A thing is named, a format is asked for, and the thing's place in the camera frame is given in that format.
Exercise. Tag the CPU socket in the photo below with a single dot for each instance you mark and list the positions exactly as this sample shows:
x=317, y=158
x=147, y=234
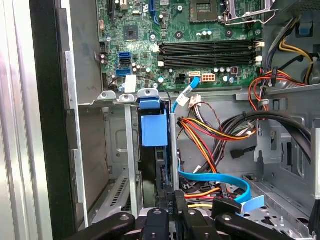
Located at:
x=203, y=10

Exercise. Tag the grey metal disk bay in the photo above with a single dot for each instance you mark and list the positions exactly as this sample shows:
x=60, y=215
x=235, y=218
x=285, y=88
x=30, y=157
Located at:
x=131, y=150

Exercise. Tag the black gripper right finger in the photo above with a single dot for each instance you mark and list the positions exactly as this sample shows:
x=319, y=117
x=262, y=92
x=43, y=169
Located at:
x=195, y=225

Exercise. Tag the blue expansion slot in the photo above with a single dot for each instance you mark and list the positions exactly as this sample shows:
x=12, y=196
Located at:
x=153, y=12

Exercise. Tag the black open PC case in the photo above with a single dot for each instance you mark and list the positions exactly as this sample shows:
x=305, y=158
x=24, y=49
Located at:
x=52, y=100

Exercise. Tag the green motherboard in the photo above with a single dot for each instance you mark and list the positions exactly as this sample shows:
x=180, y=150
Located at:
x=175, y=30

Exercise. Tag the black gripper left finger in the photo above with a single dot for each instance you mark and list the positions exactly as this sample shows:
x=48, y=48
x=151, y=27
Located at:
x=155, y=225

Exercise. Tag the metal socket cover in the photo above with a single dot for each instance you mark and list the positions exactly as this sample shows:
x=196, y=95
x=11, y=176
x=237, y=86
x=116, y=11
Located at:
x=246, y=18

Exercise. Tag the black RAM slot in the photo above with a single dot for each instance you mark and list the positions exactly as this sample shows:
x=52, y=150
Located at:
x=207, y=65
x=207, y=50
x=207, y=44
x=207, y=59

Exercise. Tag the grey metal drive cage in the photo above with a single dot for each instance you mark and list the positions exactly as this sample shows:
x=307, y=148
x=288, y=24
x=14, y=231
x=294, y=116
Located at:
x=295, y=100

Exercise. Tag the metal locking lever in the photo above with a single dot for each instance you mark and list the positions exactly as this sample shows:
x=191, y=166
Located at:
x=271, y=16

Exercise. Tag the black chipset chip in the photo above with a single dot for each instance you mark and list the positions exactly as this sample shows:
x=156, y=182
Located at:
x=131, y=33

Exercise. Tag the black expansion slot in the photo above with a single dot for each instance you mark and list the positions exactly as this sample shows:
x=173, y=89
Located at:
x=110, y=6

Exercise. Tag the hard disk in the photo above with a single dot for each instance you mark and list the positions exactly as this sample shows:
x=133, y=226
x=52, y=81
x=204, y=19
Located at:
x=153, y=130

